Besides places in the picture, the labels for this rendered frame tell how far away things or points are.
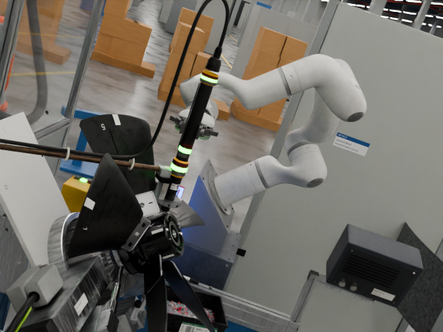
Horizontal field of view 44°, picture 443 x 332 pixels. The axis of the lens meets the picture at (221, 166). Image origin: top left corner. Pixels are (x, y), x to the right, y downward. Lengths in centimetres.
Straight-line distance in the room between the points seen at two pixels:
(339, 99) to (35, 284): 100
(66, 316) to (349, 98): 100
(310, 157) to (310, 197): 136
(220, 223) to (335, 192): 143
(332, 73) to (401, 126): 171
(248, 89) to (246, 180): 53
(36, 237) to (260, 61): 827
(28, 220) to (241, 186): 92
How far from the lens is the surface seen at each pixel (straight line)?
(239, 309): 198
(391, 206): 341
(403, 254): 190
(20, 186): 138
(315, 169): 197
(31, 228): 137
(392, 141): 330
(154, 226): 136
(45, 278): 120
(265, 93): 159
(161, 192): 143
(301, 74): 159
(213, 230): 203
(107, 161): 115
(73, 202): 190
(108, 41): 1064
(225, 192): 205
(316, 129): 186
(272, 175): 202
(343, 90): 166
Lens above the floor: 180
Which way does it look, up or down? 16 degrees down
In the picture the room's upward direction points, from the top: 20 degrees clockwise
